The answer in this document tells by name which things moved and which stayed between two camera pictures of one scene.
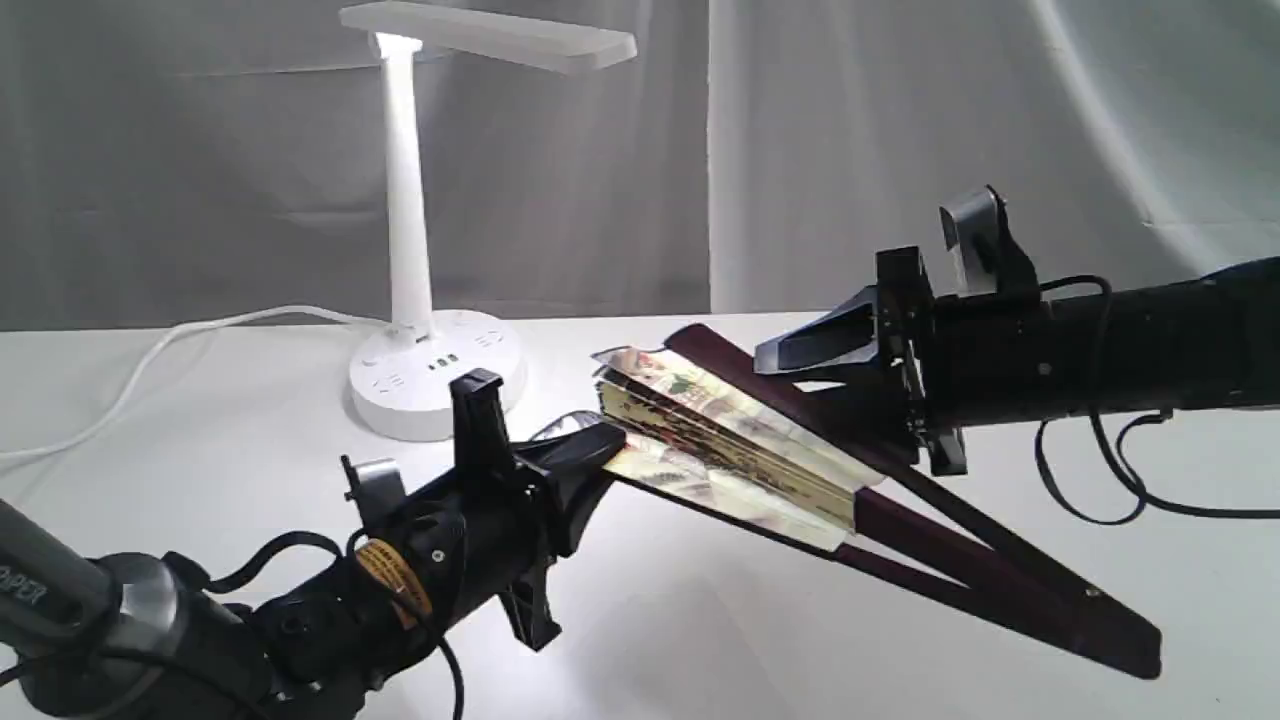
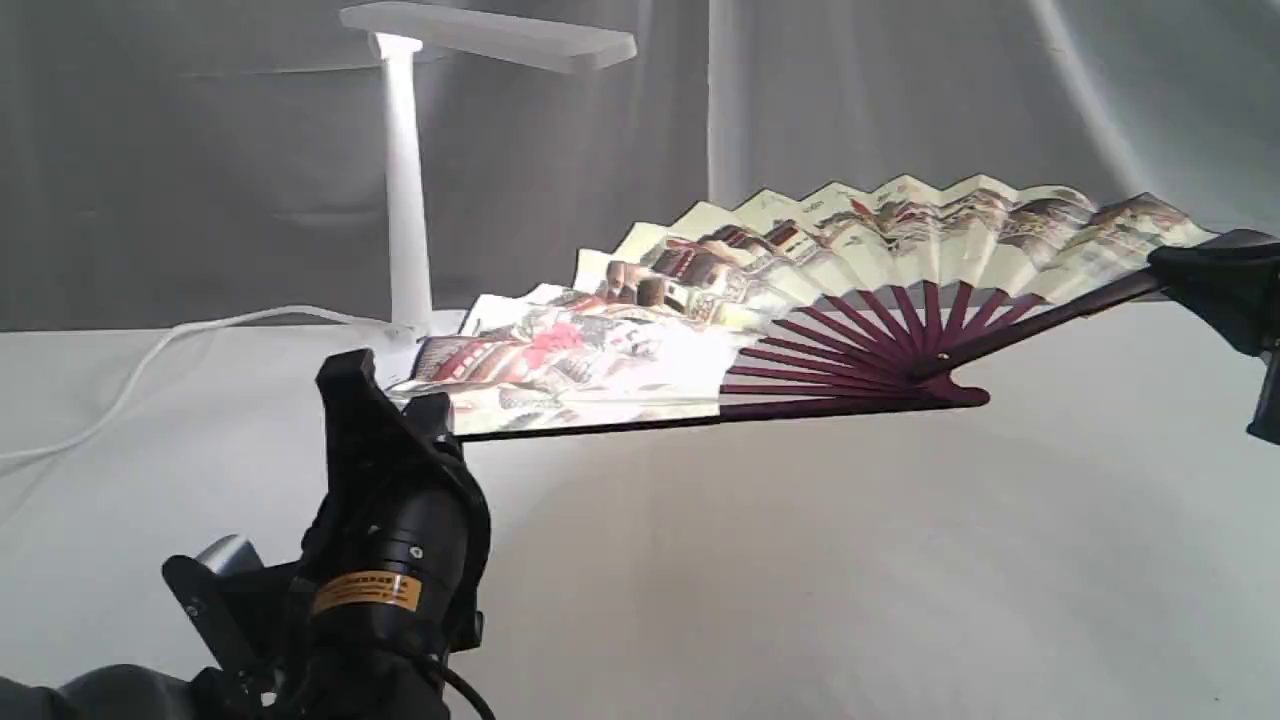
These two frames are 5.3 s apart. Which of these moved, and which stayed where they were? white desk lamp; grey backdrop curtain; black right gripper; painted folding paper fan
Moved: painted folding paper fan; black right gripper
Stayed: grey backdrop curtain; white desk lamp
